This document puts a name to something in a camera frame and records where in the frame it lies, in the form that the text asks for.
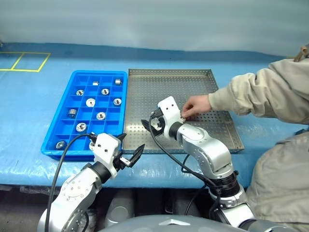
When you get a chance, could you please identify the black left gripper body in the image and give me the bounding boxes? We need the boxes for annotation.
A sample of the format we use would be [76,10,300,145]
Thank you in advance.
[115,145,133,170]

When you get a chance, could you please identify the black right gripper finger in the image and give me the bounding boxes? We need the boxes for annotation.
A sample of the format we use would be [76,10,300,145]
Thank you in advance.
[140,118,153,132]

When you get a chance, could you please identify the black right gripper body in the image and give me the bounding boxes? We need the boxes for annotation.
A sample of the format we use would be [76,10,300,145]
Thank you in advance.
[151,113,168,137]

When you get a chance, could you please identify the blue compartment tray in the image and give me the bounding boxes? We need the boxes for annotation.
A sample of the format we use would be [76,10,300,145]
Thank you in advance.
[40,70,128,162]

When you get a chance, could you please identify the person bare hand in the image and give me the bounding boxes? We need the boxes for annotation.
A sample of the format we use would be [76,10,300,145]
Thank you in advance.
[181,94,211,119]

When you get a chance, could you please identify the perforated metal tray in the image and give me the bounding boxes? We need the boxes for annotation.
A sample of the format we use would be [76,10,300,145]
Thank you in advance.
[122,68,245,155]

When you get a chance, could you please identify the grey rounded housing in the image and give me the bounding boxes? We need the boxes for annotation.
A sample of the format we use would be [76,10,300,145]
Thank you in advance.
[105,192,135,229]

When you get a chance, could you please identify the grey robot torso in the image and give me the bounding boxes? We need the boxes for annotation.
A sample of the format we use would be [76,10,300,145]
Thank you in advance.
[96,215,244,232]

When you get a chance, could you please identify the blue plastic table cover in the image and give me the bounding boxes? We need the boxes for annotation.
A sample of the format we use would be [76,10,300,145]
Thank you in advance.
[0,43,309,191]

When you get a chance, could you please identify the person beige clothed body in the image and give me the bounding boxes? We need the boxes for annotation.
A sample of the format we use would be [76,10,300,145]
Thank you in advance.
[246,131,309,232]

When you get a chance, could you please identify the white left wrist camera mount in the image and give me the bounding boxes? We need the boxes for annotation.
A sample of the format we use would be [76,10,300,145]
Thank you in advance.
[90,132,123,178]

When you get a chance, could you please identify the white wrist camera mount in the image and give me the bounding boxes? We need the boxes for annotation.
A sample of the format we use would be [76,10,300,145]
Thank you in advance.
[90,132,123,178]
[157,96,184,140]

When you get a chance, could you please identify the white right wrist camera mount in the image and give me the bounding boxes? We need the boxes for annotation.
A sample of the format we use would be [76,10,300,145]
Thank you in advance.
[157,96,184,140]

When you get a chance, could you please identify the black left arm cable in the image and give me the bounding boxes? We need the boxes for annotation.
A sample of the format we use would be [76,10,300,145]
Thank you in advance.
[45,132,97,232]

